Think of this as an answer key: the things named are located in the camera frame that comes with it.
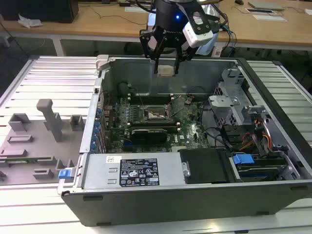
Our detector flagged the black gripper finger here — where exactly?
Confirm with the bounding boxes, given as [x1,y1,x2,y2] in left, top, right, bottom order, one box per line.
[174,44,196,74]
[139,26,167,74]

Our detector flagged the silver square CPU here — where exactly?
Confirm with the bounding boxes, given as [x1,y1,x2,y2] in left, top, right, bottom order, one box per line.
[157,65,177,78]

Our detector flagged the metal socket cover frame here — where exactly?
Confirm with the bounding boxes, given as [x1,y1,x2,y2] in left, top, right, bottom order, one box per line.
[166,96,184,115]

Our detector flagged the thin wire locking lever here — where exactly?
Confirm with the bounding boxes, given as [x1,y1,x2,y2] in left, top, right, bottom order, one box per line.
[136,91,145,109]
[170,107,186,117]

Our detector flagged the CPU socket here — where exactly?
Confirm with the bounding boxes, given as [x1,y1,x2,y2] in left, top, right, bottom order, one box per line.
[142,104,175,122]

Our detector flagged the long wooden desk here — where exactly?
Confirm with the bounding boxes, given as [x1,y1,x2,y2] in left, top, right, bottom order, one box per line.
[0,0,312,48]

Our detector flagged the metal drive cage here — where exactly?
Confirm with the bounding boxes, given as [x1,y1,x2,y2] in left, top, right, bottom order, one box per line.
[208,68,247,124]

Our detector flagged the green motherboard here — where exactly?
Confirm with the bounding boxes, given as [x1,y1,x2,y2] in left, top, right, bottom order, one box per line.
[103,94,211,154]

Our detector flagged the black installed RAM sticks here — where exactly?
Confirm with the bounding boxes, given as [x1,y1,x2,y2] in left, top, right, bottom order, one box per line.
[126,121,181,134]

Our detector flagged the black graphics card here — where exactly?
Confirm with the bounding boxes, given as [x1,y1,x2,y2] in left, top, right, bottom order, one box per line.
[131,128,169,144]

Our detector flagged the white paper sheet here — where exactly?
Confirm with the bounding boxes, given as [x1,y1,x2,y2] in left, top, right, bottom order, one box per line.
[252,14,288,22]

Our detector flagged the grey flat laptop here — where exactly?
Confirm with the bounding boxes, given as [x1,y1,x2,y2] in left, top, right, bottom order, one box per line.
[248,1,285,11]

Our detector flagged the black plastic shroud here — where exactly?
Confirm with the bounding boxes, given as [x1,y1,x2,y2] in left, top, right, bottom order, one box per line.
[178,148,230,184]

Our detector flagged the black box on desk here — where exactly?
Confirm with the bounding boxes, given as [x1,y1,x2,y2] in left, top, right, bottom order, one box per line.
[0,0,80,24]

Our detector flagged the blue disk carrier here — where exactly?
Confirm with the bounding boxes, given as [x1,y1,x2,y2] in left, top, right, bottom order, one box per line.
[232,153,254,169]

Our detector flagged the crumpled white paper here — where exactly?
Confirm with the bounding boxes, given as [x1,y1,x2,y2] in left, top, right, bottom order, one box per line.
[18,13,43,29]

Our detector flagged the grey power supply unit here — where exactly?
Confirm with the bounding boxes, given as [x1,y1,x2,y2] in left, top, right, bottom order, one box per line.
[81,153,191,190]

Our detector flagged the grey plastic parts rack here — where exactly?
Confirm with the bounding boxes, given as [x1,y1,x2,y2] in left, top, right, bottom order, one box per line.
[0,98,86,186]

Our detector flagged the black open PC case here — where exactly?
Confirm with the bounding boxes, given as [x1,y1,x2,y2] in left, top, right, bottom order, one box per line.
[57,55,312,227]

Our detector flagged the blue case latch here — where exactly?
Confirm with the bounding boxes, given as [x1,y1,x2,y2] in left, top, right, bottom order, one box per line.
[58,169,74,180]

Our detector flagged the green RAM stick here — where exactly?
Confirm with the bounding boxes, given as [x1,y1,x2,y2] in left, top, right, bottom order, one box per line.
[0,158,40,164]

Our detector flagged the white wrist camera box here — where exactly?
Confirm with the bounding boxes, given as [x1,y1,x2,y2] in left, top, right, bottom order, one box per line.
[182,9,215,48]

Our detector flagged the grey case handle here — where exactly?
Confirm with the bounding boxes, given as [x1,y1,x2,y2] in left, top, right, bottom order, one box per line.
[95,54,116,74]

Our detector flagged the blue cable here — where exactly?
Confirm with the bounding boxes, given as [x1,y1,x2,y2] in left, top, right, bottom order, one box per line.
[224,23,237,51]

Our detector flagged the orange and yellow wires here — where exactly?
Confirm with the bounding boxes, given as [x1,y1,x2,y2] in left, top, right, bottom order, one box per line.
[240,118,273,151]

